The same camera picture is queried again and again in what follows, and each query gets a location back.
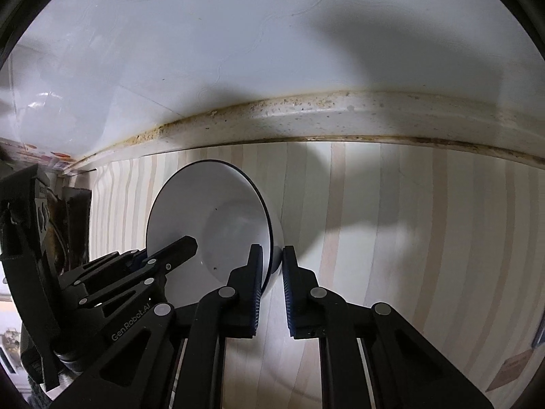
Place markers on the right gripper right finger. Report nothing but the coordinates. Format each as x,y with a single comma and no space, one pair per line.
314,312

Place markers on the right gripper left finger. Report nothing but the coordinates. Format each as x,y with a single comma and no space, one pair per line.
230,312

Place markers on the white bowl dark rim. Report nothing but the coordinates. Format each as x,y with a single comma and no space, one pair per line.
222,208

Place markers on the striped table mat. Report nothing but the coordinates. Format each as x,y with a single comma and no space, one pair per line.
454,241

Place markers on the brown label tag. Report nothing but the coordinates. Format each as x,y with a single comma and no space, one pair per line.
510,370

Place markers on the blue smartphone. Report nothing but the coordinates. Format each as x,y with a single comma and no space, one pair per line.
539,338

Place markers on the colourful wall sticker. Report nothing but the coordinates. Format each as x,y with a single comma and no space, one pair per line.
18,155

